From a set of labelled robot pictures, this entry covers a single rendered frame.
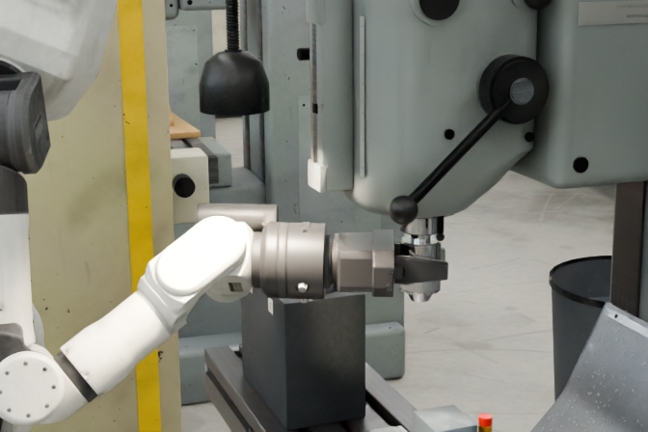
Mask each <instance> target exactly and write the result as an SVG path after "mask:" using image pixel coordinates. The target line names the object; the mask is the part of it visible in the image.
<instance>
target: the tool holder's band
mask: <svg viewBox="0 0 648 432"><path fill-rule="evenodd" d="M400 249H401V250H403V251H405V252H408V253H414V254H430V253H435V252H438V251H440V250H441V249H442V241H438V240H437V239H436V236H432V235H431V240H429V241H427V242H416V241H413V240H412V239H411V235H408V236H405V237H403V238H402V239H401V240H400Z"/></svg>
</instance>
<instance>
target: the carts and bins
mask: <svg viewBox="0 0 648 432"><path fill-rule="evenodd" d="M610 275H611V256H587V257H581V258H575V259H571V260H568V261H564V262H561V263H559V264H557V266H555V267H554V268H553V269H552V270H551V271H550V276H549V285H550V286H551V288H552V312H553V375H554V402H556V400H557V399H558V398H559V397H560V395H561V394H562V392H563V390H564V388H565V387H566V385H567V382H568V380H569V378H570V376H571V374H572V372H573V370H574V368H575V366H576V364H577V361H578V359H579V357H580V355H581V352H582V350H583V348H584V346H585V344H586V342H587V340H588V338H589V336H590V334H591V332H592V330H593V328H594V326H595V324H596V321H597V319H598V317H599V315H600V313H601V311H602V309H603V307H604V305H605V303H606V301H607V302H609V294H610ZM551 276H552V279H550V277H551Z"/></svg>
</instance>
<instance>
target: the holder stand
mask: <svg viewBox="0 0 648 432"><path fill-rule="evenodd" d="M241 322H242V358H243V374H244V375H245V377H246V378H247V379H248V380H249V382H250V383H251V384H252V386H253V387H254V388H255V390H256V391H257V392H258V394H259V395H260V396H261V398H262V399H263V400H264V401H265V403H266V404H267V405H268V407H269V408H270V409H271V410H272V412H273V413H274V414H275V416H276V417H277V418H278V420H279V421H280V422H281V423H282V425H283V426H284V428H285V429H286V430H291V429H297V428H303V427H309V426H315V425H320V424H326V423H332V422H338V421H344V420H350V419H360V418H364V417H365V294H364V293H363V292H338V290H337V289H334V284H333V283H332V285H330V288H326V293H325V299H308V301H307V303H302V300H301V299H289V298H267V297H266V295H265V294H264V293H263V292H262V291H261V288H259V287H252V289H251V291H250V292H249V294H248V295H247V296H244V297H243V298H241Z"/></svg>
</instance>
